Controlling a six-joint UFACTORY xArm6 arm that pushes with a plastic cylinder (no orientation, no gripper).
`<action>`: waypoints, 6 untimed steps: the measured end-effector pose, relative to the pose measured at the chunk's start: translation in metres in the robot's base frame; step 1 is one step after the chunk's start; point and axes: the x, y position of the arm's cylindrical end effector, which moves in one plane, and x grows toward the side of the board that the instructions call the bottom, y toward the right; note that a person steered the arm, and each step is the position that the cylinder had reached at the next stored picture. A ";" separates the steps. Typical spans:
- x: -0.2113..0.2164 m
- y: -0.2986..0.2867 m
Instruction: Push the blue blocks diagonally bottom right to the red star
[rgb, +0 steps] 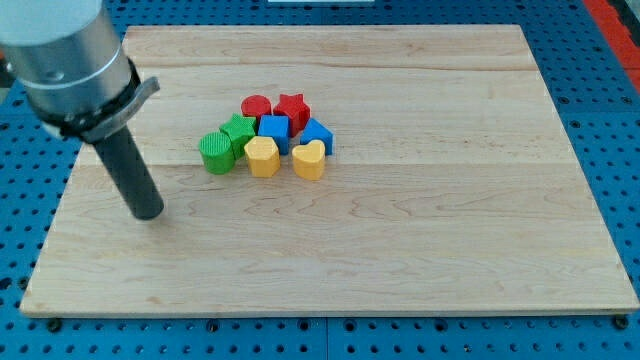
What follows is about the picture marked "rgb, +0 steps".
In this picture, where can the wooden board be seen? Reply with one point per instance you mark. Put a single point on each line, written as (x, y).
(452, 190)

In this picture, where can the grey tool mount bracket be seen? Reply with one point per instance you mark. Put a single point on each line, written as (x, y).
(96, 125)

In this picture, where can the green cylinder block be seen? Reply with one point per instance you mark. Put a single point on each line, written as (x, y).
(216, 153)

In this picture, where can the green star block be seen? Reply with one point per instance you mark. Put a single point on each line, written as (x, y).
(240, 130)

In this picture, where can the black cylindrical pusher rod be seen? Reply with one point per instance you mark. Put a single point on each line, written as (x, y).
(124, 163)

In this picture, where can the red star block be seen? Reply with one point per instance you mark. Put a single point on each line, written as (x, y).
(295, 109)

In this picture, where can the blue cube block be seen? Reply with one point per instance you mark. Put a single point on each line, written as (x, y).
(276, 127)

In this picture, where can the blue triangle block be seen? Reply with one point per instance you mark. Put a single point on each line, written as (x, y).
(315, 130)

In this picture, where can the yellow hexagon block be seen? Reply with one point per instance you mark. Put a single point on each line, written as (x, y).
(262, 156)

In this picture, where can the red cylinder block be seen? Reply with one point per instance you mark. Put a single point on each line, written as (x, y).
(256, 106)

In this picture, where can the yellow heart block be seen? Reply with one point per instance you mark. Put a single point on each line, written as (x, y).
(309, 160)

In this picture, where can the red strip at edge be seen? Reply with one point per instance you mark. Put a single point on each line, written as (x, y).
(620, 27)

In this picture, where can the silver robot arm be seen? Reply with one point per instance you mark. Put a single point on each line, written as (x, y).
(80, 83)

